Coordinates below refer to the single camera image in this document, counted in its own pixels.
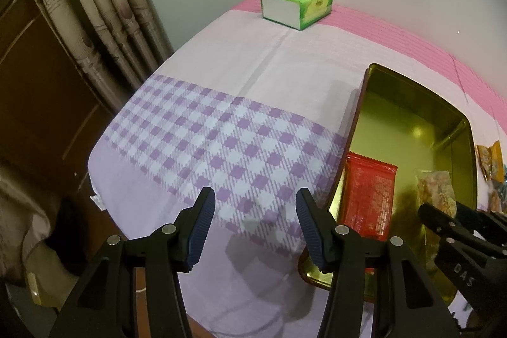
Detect clear snack packet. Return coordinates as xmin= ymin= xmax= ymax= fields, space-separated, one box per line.
xmin=416 ymin=170 xmax=454 ymax=220

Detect beige cloth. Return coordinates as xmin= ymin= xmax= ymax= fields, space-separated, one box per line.
xmin=0 ymin=160 xmax=80 ymax=285

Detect patterned beige curtain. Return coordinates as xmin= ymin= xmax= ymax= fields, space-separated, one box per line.
xmin=20 ymin=0 xmax=175 ymax=113

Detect brown wooden door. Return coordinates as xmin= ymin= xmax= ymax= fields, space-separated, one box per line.
xmin=0 ymin=0 xmax=119 ymax=204

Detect red snack packet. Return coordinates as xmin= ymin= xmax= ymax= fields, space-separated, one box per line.
xmin=336 ymin=152 xmax=398 ymax=273

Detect gold tin box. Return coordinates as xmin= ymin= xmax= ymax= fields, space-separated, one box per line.
xmin=298 ymin=63 xmax=478 ymax=303

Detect green tissue pack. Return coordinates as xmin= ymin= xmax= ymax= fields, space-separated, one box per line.
xmin=260 ymin=0 xmax=334 ymax=31

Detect pink and purple checked bedsheet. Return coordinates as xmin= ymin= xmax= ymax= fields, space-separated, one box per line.
xmin=87 ymin=0 xmax=507 ymax=338

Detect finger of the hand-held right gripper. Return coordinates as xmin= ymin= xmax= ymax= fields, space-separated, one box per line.
xmin=419 ymin=202 xmax=507 ymax=244

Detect yellow snack packet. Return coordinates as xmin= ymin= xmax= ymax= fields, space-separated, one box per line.
xmin=475 ymin=142 xmax=507 ymax=184

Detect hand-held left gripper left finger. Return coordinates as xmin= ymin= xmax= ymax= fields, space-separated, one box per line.
xmin=48 ymin=187 xmax=216 ymax=338

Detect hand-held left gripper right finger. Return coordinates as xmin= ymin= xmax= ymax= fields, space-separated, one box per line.
xmin=296 ymin=188 xmax=462 ymax=338

